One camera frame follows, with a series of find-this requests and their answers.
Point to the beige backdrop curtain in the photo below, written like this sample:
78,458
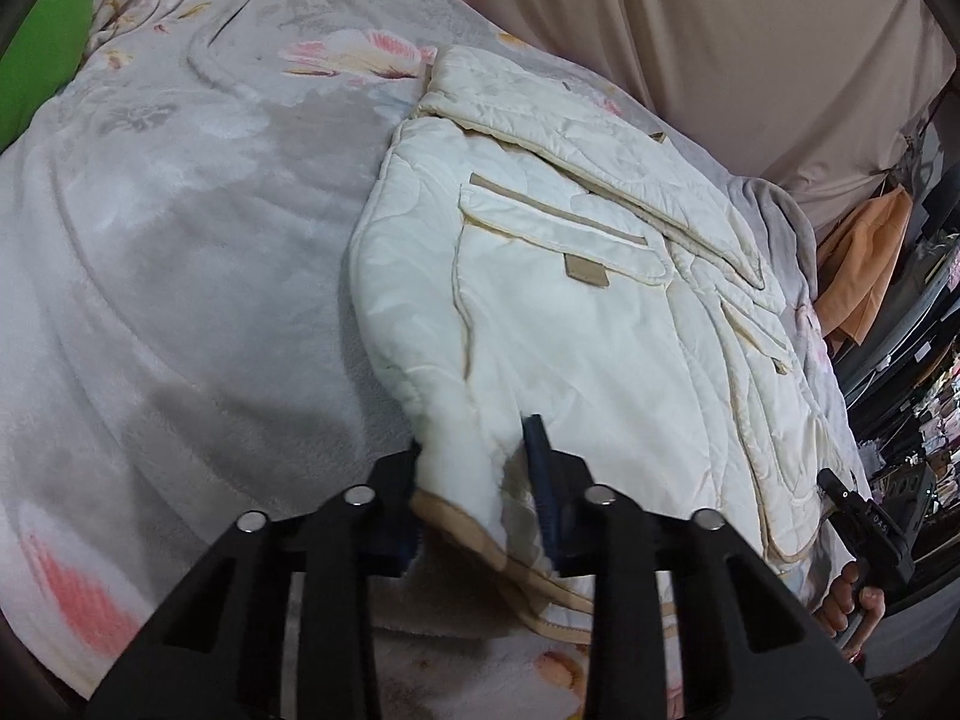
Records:
818,96

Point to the grey floral fleece blanket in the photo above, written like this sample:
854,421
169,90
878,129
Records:
178,341

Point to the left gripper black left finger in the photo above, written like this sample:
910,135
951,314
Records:
369,525

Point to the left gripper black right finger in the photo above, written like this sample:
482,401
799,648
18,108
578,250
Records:
587,528

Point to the orange hanging cloth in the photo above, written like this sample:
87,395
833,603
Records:
855,265

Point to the cream quilted jacket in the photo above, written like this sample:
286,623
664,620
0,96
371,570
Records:
527,252

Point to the green plush toy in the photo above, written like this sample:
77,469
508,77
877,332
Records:
41,58

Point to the person's right hand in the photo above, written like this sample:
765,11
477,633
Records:
845,596

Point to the cluttered dark shelf rack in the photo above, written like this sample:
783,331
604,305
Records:
901,383

